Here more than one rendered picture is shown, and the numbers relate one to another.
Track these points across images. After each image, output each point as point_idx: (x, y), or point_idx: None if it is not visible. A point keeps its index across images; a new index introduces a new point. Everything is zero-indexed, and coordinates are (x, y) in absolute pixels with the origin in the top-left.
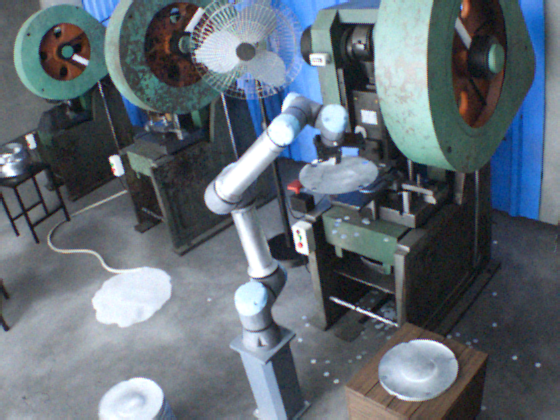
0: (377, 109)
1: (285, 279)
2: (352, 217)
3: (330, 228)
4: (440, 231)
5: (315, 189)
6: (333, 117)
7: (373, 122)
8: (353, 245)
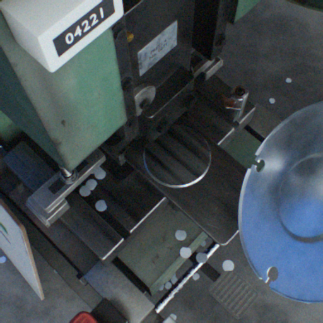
0: (182, 7)
1: None
2: (180, 223)
3: (163, 277)
4: None
5: (267, 272)
6: None
7: (168, 49)
8: (200, 241)
